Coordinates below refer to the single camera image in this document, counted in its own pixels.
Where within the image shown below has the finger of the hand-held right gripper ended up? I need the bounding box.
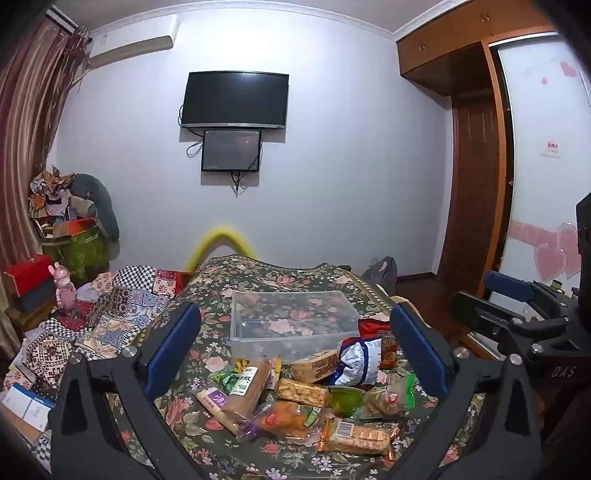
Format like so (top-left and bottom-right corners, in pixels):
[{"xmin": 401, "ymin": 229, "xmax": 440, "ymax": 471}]
[
  {"xmin": 450, "ymin": 291, "xmax": 573, "ymax": 356},
  {"xmin": 483, "ymin": 271, "xmax": 578, "ymax": 324}
]

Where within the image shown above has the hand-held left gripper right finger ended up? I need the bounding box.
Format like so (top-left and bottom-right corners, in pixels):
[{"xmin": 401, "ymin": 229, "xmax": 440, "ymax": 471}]
[{"xmin": 390, "ymin": 302, "xmax": 543, "ymax": 480}]

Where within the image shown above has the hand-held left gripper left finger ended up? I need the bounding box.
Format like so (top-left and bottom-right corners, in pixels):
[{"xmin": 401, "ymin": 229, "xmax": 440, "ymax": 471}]
[{"xmin": 46, "ymin": 300, "xmax": 218, "ymax": 480}]

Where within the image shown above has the red snack bag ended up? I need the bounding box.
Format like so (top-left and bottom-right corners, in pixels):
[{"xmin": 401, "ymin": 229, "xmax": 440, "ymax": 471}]
[{"xmin": 358, "ymin": 318, "xmax": 400, "ymax": 370}]

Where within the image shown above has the clear packet with red label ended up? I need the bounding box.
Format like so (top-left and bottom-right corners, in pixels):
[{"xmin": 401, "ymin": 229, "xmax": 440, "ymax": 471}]
[{"xmin": 355, "ymin": 374, "xmax": 416, "ymax": 418}]

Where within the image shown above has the blue white chip bag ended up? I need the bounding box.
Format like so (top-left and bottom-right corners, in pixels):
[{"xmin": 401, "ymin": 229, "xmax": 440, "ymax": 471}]
[{"xmin": 329, "ymin": 337, "xmax": 384, "ymax": 386}]

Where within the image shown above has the small green snack packet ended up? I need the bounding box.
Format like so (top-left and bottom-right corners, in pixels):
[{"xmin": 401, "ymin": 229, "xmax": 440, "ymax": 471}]
[{"xmin": 210, "ymin": 367, "xmax": 245, "ymax": 393}]

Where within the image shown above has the purple label snack packet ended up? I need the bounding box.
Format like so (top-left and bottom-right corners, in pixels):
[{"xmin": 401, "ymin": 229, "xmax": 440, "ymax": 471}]
[{"xmin": 194, "ymin": 387, "xmax": 241, "ymax": 435}]

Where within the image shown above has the brown bread loaf packet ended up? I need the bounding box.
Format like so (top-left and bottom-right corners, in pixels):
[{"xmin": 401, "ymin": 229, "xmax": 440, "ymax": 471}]
[{"xmin": 221, "ymin": 357, "xmax": 273, "ymax": 421}]

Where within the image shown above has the orange biscuit packet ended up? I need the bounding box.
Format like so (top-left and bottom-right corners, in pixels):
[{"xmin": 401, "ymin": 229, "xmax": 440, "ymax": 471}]
[{"xmin": 318, "ymin": 419, "xmax": 400, "ymax": 457}]

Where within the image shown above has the beige cake packet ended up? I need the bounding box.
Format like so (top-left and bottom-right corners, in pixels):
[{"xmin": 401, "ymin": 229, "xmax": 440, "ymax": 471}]
[{"xmin": 290, "ymin": 349, "xmax": 342, "ymax": 384}]

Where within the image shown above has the yellow snack packet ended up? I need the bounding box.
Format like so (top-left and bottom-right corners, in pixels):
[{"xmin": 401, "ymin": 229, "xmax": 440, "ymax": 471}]
[{"xmin": 235, "ymin": 355, "xmax": 283, "ymax": 384}]

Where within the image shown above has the peanut brittle packet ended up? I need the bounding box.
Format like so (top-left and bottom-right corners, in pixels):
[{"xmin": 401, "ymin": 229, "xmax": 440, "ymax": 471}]
[{"xmin": 277, "ymin": 378, "xmax": 332, "ymax": 408}]

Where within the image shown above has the clear plastic storage bin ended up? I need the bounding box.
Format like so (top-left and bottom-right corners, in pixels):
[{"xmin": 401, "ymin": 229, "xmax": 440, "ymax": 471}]
[{"xmin": 230, "ymin": 290, "xmax": 361, "ymax": 365}]

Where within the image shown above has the orange fried snack packet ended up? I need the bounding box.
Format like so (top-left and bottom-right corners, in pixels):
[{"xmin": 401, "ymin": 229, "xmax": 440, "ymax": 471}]
[{"xmin": 252, "ymin": 401, "xmax": 324, "ymax": 441}]

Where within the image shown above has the patchwork quilt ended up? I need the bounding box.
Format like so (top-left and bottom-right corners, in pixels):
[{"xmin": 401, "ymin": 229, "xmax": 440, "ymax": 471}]
[{"xmin": 0, "ymin": 265, "xmax": 185, "ymax": 472}]

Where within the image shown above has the grey bag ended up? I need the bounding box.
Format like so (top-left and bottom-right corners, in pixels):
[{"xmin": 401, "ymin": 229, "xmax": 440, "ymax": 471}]
[{"xmin": 362, "ymin": 256, "xmax": 398, "ymax": 296}]

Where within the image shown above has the white heart-print sliding door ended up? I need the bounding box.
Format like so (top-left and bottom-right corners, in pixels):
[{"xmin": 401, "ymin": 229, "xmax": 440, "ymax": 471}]
[{"xmin": 496, "ymin": 32, "xmax": 591, "ymax": 287}]

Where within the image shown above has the brown wooden door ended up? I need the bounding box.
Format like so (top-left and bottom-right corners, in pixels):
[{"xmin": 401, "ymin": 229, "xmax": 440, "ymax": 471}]
[{"xmin": 436, "ymin": 99, "xmax": 502, "ymax": 280}]

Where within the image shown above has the pink rabbit toy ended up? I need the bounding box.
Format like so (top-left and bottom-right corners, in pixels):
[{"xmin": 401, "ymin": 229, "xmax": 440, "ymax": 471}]
[{"xmin": 53, "ymin": 261, "xmax": 77, "ymax": 317}]

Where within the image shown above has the yellow foam hoop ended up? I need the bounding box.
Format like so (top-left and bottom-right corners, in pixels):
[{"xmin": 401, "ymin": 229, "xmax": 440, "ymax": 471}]
[{"xmin": 182, "ymin": 225, "xmax": 257, "ymax": 273}]

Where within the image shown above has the green bag with clutter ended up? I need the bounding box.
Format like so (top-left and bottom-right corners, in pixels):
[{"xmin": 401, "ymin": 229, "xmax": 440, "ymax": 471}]
[{"xmin": 44, "ymin": 226, "xmax": 112, "ymax": 282}]

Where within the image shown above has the dark grey box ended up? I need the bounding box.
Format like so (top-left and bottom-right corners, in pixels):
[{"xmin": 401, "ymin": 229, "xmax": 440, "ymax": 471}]
[{"xmin": 14, "ymin": 277, "xmax": 61, "ymax": 315}]

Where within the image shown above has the orange red flat box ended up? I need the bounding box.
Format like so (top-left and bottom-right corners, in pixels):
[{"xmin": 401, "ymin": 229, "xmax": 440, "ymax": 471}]
[{"xmin": 53, "ymin": 219, "xmax": 100, "ymax": 238}]

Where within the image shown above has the blue white cardboard box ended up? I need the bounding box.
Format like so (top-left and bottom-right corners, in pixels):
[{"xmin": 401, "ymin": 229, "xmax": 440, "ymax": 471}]
[{"xmin": 2, "ymin": 383, "xmax": 58, "ymax": 432}]

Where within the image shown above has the grey pillow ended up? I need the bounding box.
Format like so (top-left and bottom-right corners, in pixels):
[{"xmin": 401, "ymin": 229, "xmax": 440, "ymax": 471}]
[{"xmin": 71, "ymin": 174, "xmax": 121, "ymax": 241}]

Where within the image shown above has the pile of patterned clothes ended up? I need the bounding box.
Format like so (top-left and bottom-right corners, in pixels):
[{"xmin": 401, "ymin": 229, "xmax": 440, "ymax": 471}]
[{"xmin": 28, "ymin": 168, "xmax": 77, "ymax": 217}]

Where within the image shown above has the wooden wardrobe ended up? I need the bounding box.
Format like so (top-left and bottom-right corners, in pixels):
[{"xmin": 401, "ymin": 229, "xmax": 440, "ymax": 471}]
[{"xmin": 396, "ymin": 0, "xmax": 559, "ymax": 287}]

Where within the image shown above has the striped brown curtain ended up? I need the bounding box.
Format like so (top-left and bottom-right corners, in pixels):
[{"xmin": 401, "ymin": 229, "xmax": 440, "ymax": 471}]
[{"xmin": 0, "ymin": 16, "xmax": 90, "ymax": 278}]

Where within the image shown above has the white air conditioner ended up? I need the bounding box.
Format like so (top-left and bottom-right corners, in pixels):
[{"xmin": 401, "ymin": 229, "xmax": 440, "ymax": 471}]
[{"xmin": 88, "ymin": 14, "xmax": 178, "ymax": 70}]

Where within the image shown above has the small black wall monitor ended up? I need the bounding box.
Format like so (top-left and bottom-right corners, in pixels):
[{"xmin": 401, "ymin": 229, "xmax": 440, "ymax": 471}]
[{"xmin": 201, "ymin": 129, "xmax": 262, "ymax": 173}]

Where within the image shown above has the large black wall television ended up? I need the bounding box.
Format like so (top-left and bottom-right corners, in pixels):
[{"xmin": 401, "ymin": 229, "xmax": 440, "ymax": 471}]
[{"xmin": 180, "ymin": 71, "xmax": 290, "ymax": 130}]

